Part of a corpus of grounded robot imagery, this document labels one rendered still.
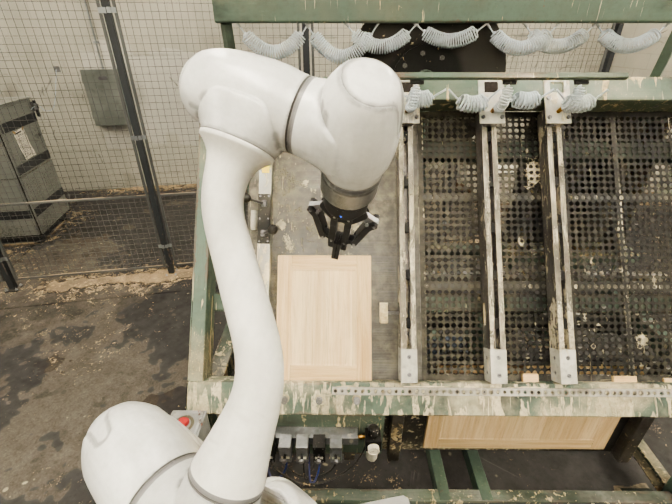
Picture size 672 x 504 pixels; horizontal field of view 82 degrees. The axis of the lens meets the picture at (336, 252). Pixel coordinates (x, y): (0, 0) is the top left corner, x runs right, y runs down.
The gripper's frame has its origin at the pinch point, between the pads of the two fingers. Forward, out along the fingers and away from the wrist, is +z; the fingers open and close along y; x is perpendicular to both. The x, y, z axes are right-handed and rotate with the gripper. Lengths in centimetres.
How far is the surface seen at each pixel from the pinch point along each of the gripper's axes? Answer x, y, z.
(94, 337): 9, 172, 244
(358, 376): 10, -18, 84
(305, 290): -15, 10, 76
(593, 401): -3, -105, 76
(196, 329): 10, 47, 81
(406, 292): -24, -28, 70
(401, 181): -61, -15, 53
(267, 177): -52, 37, 60
